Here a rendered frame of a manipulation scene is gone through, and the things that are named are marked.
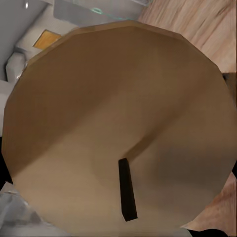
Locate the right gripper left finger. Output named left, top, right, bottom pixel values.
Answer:
left=0, top=137, right=10, bottom=190

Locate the pillar candle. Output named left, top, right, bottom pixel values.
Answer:
left=222, top=73, right=237, bottom=108
left=1, top=19, right=237, bottom=237

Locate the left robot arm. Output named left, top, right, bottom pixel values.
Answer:
left=0, top=176, right=16, bottom=193

